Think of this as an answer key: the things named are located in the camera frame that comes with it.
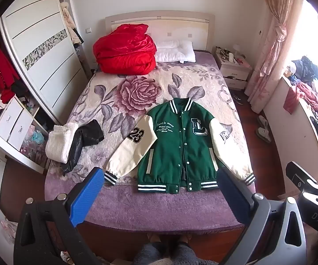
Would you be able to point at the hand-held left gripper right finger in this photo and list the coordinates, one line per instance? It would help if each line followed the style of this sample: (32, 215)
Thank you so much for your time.
(234, 198)

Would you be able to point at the white nightstand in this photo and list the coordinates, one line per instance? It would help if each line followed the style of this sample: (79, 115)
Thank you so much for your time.
(234, 71)

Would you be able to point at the floral plush blanket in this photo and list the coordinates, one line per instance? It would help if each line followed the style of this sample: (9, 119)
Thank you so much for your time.
(126, 93)

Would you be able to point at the grey fuzzy trousers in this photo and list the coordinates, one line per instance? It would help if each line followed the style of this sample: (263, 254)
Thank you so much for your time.
(175, 255)

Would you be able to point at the green varsity jacket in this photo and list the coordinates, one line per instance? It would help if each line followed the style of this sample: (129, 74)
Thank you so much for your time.
(175, 149)

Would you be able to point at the white pillow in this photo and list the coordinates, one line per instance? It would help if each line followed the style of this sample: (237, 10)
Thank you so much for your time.
(175, 51)

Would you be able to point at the white bed headboard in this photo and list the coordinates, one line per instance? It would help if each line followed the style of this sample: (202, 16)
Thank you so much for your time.
(175, 24)

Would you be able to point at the white wardrobe drawer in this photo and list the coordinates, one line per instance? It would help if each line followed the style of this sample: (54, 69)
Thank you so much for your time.
(8, 118)
(21, 129)

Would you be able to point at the white cabinet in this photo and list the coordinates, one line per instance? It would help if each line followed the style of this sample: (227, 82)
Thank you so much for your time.
(291, 127)

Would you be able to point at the white wardrobe sliding door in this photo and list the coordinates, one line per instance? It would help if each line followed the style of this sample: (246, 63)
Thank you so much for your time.
(37, 27)

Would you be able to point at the white shoe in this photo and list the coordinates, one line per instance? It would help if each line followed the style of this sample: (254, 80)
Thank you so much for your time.
(263, 135)
(261, 121)

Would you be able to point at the red hanging clothes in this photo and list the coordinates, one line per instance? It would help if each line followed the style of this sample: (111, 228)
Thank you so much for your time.
(2, 69)

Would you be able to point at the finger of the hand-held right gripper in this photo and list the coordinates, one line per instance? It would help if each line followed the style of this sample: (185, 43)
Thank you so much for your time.
(299, 175)

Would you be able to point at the red duvet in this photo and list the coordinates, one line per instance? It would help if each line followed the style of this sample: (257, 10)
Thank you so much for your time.
(124, 49)

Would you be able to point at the pile of mixed clothes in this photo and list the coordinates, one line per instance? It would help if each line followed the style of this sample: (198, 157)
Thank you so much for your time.
(313, 93)

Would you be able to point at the white fluffy cloth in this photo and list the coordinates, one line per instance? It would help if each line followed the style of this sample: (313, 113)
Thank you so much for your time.
(59, 143)

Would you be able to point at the dark slipper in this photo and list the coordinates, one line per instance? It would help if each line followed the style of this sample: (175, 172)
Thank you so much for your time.
(237, 99)

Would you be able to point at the pink curtain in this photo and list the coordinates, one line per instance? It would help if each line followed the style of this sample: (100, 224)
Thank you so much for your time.
(277, 33)

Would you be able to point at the black leather garment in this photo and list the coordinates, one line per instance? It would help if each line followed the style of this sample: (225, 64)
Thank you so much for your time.
(88, 134)

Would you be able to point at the hanging light clothes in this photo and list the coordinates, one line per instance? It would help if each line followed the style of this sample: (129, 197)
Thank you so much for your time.
(70, 22)

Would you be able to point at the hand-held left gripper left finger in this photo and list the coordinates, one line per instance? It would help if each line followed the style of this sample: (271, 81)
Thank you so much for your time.
(86, 196)

